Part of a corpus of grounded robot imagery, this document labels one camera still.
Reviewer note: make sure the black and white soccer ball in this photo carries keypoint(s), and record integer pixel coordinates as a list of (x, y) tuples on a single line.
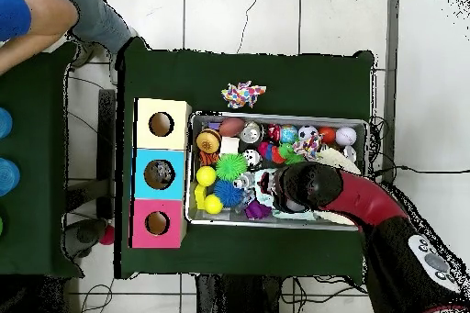
[(307, 132)]

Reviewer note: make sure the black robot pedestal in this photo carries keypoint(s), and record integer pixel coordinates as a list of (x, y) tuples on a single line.
[(235, 294)]

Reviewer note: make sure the black upright panel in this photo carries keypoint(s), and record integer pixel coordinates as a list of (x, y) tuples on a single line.
[(106, 136)]

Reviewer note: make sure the person's forearm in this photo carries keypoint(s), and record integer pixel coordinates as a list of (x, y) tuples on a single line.
[(25, 56)]

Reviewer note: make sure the dark green table cloth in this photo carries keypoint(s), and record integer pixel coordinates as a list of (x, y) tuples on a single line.
[(36, 181), (238, 70)]

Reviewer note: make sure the wooden burger toy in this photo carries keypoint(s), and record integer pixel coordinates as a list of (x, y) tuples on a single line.
[(208, 142)]

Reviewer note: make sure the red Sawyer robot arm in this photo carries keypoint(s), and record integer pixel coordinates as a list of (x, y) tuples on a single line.
[(367, 199)]

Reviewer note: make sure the shallow clear mesh bin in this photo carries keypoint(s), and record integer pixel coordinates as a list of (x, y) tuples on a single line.
[(323, 120)]

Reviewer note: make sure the polka dot cloth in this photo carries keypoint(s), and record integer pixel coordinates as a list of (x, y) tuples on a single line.
[(242, 94), (308, 147)]

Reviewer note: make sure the white baseball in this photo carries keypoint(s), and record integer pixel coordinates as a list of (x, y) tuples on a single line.
[(346, 136)]

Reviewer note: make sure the blue round object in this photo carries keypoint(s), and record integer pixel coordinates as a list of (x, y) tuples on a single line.
[(7, 177), (4, 124)]

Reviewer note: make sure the teal knitted cloth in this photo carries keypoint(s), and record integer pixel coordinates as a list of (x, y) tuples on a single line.
[(293, 215)]

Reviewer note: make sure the person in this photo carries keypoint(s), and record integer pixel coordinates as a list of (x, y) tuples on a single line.
[(95, 15)]

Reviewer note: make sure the small blue spiky ball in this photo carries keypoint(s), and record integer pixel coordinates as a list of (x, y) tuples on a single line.
[(228, 193)]

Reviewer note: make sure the grey rounded object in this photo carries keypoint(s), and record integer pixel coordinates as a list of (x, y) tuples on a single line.
[(84, 234)]

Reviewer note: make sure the brown toy football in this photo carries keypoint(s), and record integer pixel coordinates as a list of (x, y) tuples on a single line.
[(232, 127)]

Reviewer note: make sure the cream knitted cloth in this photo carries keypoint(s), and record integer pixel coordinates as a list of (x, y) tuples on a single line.
[(337, 158)]

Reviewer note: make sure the wooden box with three holes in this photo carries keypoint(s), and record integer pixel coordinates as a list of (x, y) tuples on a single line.
[(172, 140)]

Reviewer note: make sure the red ball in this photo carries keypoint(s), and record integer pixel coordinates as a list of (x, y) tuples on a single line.
[(107, 236)]

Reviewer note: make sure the small green spiky ball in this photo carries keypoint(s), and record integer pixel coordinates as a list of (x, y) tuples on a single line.
[(231, 168)]

